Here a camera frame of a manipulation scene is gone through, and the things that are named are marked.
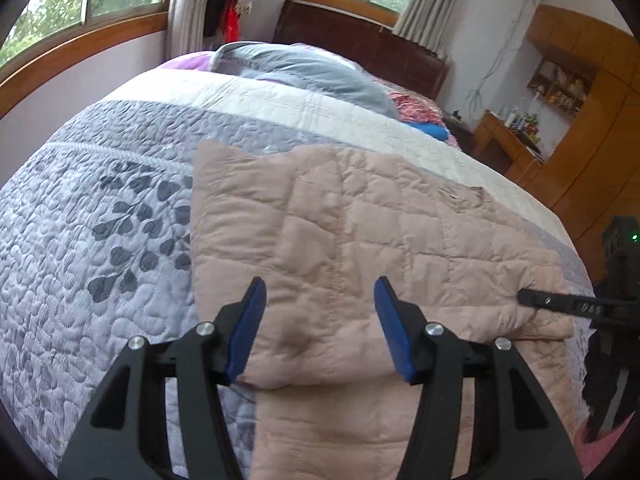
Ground grey pillow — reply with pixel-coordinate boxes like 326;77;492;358
210;41;401;121

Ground red patterned cloth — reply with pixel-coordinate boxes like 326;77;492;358
389;89;447;127

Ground blue cloth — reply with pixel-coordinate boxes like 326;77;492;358
402;121;451;142

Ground cluster of small bottles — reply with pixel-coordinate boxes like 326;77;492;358
502;100;543;146

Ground shelf knickknacks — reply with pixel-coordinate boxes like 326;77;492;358
530;60;593;113

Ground dangling cables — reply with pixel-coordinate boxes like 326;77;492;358
467;0;531;111

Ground wooden wall cabinet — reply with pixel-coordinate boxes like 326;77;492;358
500;4;640;281

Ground hanging red garment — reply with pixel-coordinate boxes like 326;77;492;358
223;0;242;43

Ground large wooden-framed window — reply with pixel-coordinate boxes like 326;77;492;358
0;0;181;116

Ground dark wooden headboard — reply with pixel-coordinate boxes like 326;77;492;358
272;0;453;101

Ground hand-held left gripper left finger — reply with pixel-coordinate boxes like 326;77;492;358
59;276;267;480

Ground grey leaf-patterned quilt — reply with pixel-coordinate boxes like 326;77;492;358
0;67;596;480

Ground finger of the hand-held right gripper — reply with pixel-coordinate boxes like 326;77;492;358
517;287;603;317

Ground pale curtain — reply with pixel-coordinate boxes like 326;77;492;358
167;0;221;56
392;0;468;53

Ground dark nightstand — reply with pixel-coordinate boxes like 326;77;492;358
442;115;473;151

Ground purple floral bedsheet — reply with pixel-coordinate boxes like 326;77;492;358
157;51;251;73

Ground beige quilted jacket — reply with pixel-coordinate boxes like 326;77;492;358
191;139;588;480

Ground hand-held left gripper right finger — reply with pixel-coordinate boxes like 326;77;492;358
374;276;583;480

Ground wooden desk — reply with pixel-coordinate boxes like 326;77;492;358
470;110;546;186

